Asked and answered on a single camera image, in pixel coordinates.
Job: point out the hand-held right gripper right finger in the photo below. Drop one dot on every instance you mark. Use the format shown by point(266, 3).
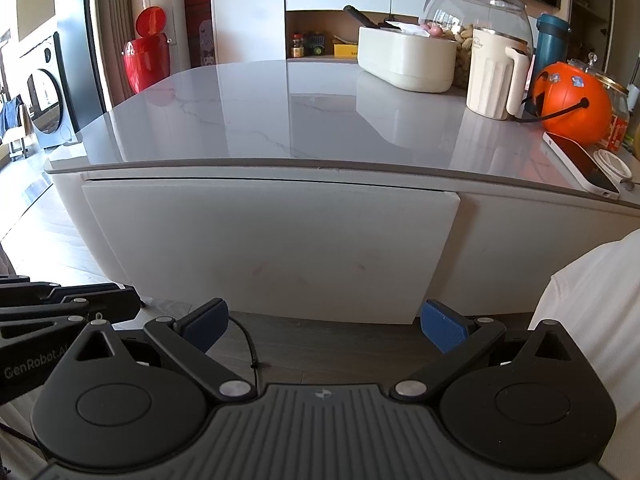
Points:
point(445, 327)

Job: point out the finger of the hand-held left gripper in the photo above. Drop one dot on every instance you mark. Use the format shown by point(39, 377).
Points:
point(45, 325)
point(110, 302)

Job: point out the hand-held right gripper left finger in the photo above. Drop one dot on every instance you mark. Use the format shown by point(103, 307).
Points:
point(207, 327)

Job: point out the white table drawer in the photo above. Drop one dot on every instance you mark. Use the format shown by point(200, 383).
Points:
point(270, 250)

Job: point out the white table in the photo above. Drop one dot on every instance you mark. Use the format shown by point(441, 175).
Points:
point(500, 240)

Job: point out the person's white shirt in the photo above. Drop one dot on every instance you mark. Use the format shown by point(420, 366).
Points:
point(600, 300)

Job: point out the white smartphone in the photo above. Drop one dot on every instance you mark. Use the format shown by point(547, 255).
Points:
point(580, 165)

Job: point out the blue cloth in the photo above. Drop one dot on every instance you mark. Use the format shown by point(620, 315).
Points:
point(12, 115)

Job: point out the washing machine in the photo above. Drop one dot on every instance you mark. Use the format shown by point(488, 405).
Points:
point(47, 90)

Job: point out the white round lid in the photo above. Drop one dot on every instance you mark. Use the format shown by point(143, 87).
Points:
point(612, 162)

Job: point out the red trash can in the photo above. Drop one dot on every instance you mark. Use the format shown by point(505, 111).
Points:
point(145, 65)

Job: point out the cream ribbed pitcher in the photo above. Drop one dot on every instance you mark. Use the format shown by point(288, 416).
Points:
point(487, 85)

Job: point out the orange pumpkin bucket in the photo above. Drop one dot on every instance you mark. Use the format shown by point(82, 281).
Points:
point(570, 110)

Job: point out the white oblong container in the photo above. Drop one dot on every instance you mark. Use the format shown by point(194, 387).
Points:
point(400, 65)

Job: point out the printed standing board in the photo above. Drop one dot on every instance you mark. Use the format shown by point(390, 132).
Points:
point(206, 42)

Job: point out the small glass jar red label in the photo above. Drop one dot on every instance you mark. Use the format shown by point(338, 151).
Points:
point(617, 110)

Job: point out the beige curtain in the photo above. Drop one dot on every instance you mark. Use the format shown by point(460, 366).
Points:
point(115, 20)

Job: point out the yellow box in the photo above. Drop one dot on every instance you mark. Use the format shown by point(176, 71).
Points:
point(346, 51)

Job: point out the small dark bottle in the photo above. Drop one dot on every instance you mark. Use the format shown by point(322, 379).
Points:
point(297, 47)

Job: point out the white paper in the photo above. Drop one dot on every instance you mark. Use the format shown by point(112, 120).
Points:
point(407, 29)

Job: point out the green toy tractor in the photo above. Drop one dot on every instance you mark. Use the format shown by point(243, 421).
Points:
point(315, 46)

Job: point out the teal thermos bottle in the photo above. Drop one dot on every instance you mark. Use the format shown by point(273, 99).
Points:
point(552, 40)

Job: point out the large glass jar with peanuts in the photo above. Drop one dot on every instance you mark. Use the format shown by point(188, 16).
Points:
point(475, 5)

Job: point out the dark wooden shelf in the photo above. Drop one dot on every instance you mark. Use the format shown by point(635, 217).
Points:
point(590, 5)

